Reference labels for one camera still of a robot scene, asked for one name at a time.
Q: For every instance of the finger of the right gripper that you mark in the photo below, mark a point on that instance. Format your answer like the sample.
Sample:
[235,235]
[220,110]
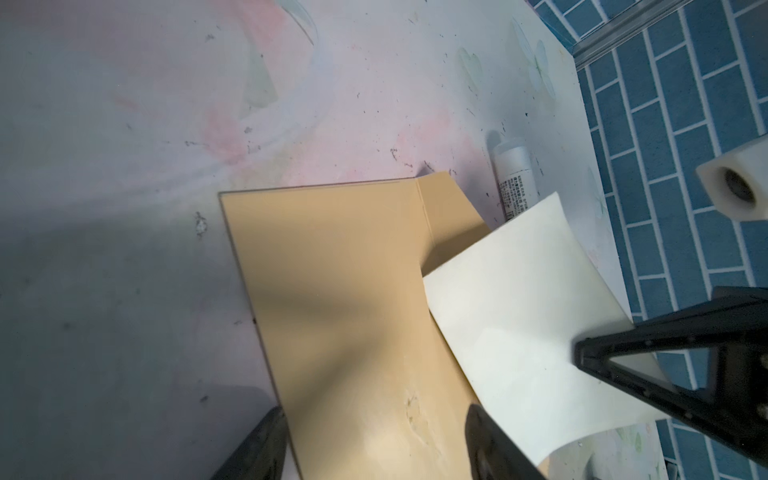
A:
[704,366]

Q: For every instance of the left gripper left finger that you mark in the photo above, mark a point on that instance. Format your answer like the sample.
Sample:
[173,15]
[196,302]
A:
[261,455]

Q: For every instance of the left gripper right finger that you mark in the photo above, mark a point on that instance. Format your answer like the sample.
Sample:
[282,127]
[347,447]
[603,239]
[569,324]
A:
[492,454]

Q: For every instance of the brown kraft envelope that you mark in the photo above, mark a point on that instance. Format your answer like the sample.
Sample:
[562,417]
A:
[334,277]

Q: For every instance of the cream letter paper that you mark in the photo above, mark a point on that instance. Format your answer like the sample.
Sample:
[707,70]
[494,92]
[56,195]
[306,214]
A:
[510,307]

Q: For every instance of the white glue stick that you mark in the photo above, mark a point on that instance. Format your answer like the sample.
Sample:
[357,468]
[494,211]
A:
[511,161]

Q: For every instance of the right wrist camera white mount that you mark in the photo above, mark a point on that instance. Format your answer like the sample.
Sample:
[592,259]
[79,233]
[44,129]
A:
[736,182]

